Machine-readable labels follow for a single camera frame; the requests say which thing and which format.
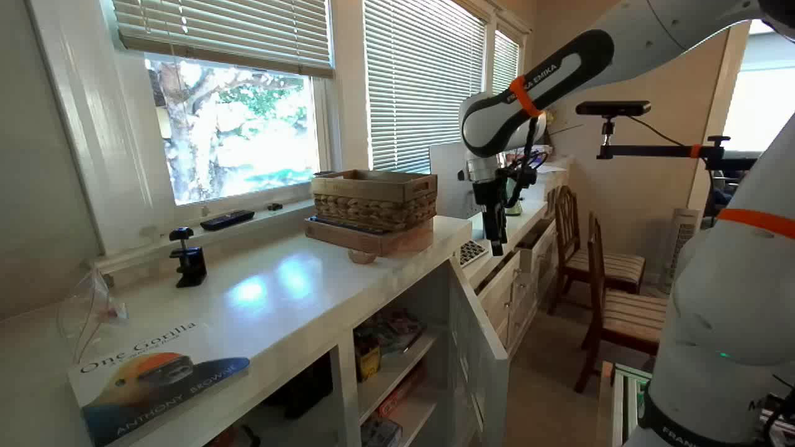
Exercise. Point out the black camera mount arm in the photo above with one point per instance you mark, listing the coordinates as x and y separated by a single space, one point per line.
654 152

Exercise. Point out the white shelf cabinet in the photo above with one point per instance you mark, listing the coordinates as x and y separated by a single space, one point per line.
343 388

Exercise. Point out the narrow white window blind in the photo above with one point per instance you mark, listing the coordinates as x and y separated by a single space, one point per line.
504 64

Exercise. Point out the flat black remote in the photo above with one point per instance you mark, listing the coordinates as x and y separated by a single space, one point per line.
226 219

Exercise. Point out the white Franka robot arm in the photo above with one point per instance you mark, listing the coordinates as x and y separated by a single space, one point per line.
729 315

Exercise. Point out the clear plastic holder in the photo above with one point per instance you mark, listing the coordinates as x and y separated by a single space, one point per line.
97 302

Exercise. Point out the bird cover book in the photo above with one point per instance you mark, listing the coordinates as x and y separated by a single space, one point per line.
151 387

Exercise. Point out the white cabinet door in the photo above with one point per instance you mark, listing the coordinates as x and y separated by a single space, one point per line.
479 363

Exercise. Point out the stack of shelf books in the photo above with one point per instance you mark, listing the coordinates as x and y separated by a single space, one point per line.
396 328

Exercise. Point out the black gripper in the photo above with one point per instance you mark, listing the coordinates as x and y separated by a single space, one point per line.
494 191

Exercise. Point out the green framed panel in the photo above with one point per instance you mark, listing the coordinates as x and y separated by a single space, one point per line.
626 407

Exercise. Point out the wide white window blind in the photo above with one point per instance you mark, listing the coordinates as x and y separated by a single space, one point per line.
225 33

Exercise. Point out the small black object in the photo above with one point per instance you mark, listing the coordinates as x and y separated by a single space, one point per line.
273 207

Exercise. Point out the yellow box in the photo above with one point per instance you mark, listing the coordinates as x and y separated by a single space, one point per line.
367 362

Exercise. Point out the black stereo camera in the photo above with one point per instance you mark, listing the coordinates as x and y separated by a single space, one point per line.
612 109

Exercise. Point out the tall white window blind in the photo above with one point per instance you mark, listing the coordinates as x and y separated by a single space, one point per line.
412 83

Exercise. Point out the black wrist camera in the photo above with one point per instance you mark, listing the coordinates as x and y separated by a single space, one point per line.
524 171

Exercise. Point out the wooden board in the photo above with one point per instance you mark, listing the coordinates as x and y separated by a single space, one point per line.
367 239

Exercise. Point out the woven wicker basket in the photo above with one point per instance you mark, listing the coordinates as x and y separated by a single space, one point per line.
372 202

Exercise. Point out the black clamp mount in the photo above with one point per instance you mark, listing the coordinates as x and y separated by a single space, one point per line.
189 264

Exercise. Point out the silver computer monitor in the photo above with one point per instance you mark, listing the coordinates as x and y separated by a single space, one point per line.
449 187

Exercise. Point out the small round brown object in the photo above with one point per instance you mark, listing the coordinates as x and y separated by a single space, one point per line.
361 258

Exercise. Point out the white computer keyboard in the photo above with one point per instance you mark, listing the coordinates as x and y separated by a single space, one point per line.
473 253

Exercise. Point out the wooden slat chair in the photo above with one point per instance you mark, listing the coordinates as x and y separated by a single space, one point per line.
571 239
621 320

